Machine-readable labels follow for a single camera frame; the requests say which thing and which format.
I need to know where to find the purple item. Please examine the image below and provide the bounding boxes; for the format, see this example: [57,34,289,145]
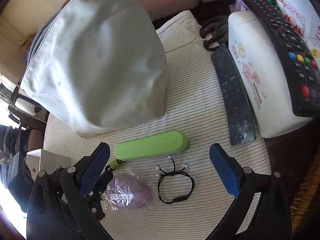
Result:
[101,169,158,211]

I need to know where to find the black cord bracelet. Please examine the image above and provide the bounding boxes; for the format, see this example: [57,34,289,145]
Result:
[155,155,196,204]

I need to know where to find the green silicone case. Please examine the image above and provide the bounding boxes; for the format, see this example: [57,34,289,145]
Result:
[106,130,188,171]

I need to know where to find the white cardboard box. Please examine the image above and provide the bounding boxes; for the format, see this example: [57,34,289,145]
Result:
[27,149,71,181]

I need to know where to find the grey slim remote control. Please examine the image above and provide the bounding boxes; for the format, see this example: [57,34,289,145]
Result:
[211,44,257,146]

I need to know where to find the white floral pouch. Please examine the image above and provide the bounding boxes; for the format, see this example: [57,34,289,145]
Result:
[228,11,312,138]

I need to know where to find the white canvas bag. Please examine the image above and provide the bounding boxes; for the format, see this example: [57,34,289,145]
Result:
[21,0,168,137]

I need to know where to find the black remote coloured buttons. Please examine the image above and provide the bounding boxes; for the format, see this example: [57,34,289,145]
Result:
[242,0,319,118]

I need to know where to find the black scissors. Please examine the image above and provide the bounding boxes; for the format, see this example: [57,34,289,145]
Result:
[199,15,228,51]

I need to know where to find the red white snack packet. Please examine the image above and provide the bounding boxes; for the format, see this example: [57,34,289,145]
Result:
[276,0,319,41]

